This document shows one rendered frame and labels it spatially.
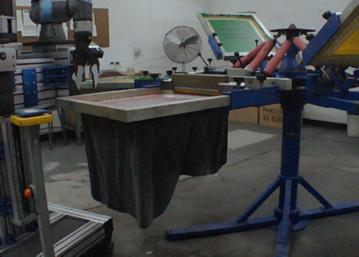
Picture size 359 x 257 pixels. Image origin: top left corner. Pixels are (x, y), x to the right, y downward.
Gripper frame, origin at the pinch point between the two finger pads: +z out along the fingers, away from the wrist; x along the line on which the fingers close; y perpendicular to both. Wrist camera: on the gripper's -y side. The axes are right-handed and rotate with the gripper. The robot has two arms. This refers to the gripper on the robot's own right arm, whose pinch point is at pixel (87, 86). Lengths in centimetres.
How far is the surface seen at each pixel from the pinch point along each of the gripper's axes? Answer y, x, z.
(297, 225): -10, -141, 104
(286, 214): -13, -121, 87
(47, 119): 5.6, 14.9, 11.2
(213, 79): -11, -56, 1
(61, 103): 21.3, 2.0, 7.9
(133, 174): -15.2, -8.4, 32.2
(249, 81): -12, -80, 3
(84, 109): 0.1, 2.0, 8.4
